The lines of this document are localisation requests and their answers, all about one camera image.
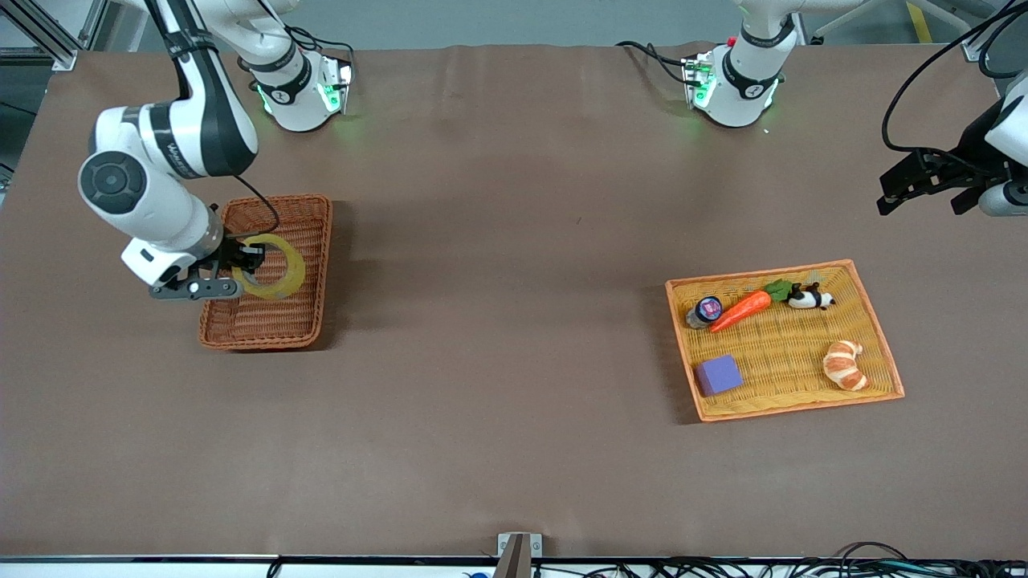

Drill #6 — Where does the yellow tape roll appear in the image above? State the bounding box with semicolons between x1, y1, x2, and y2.
231;234;307;301

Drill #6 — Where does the brown wicker basket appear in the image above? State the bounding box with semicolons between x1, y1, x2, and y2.
198;193;333;352

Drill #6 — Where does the black white panda toy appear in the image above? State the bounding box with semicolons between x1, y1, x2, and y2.
787;282;837;311

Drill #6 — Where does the toy croissant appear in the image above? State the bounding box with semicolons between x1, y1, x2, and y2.
822;340;870;392

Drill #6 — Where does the orange toy carrot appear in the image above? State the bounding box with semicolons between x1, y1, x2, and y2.
709;279;796;334

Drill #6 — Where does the yellow wicker tray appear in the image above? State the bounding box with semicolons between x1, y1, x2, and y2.
665;258;906;423

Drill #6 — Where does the small jar blue lid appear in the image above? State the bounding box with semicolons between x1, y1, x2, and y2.
686;295;724;330

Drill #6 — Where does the purple block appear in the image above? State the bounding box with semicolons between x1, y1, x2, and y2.
695;354;744;397

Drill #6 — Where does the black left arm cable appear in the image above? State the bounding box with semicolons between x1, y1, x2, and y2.
881;0;1028;155

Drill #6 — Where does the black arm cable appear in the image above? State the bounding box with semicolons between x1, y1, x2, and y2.
881;0;1028;155
229;173;280;235

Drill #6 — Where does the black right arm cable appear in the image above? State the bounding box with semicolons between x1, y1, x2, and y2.
229;173;280;235

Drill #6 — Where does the aluminium frame profile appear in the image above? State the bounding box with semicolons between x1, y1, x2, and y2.
924;0;987;62
0;0;105;71

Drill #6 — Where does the black base cable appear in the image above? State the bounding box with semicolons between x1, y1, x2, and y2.
285;24;356;67
616;40;700;85

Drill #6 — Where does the metal bracket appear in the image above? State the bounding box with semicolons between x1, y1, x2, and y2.
496;532;543;578

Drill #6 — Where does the black cable bundle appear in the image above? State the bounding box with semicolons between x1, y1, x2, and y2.
530;542;1028;578

